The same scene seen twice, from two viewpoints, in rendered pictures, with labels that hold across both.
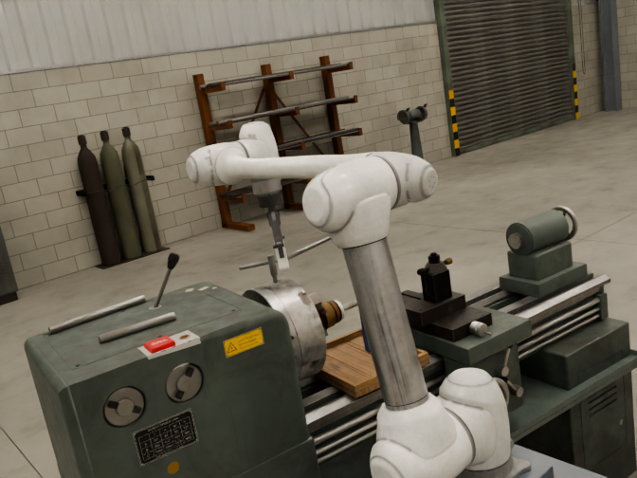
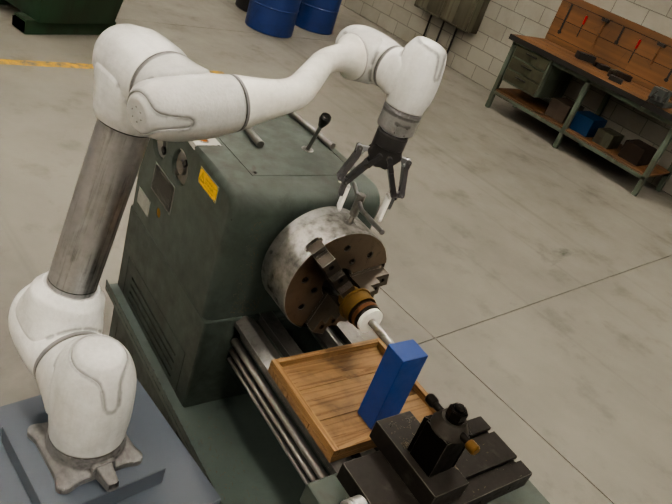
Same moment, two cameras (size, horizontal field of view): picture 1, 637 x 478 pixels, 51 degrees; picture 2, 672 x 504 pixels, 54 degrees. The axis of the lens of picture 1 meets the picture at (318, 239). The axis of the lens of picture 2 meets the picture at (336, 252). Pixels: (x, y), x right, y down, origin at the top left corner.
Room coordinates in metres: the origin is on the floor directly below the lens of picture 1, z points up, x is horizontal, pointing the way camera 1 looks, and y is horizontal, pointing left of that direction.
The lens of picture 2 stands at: (1.61, -1.29, 1.99)
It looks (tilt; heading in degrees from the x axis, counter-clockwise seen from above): 30 degrees down; 77
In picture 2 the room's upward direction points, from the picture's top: 20 degrees clockwise
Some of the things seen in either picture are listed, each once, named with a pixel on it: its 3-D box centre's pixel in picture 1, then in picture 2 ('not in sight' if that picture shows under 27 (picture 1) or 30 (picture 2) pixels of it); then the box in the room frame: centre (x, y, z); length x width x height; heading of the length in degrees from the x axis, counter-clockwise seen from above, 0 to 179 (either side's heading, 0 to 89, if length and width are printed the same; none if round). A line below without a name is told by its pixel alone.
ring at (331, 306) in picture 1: (323, 315); (358, 306); (2.01, 0.02, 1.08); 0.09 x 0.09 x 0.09; 31
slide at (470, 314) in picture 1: (428, 313); (438, 475); (2.21, -0.34, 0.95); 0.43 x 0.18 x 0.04; 31
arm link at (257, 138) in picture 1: (255, 148); (413, 72); (1.96, 0.14, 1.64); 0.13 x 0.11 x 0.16; 128
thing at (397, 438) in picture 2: (433, 306); (417, 458); (2.14, -0.35, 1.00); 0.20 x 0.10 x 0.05; 121
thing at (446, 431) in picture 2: (434, 266); (451, 423); (2.16, -0.38, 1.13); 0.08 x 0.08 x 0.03
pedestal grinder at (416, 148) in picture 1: (416, 142); not in sight; (10.45, -1.77, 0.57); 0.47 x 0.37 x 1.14; 127
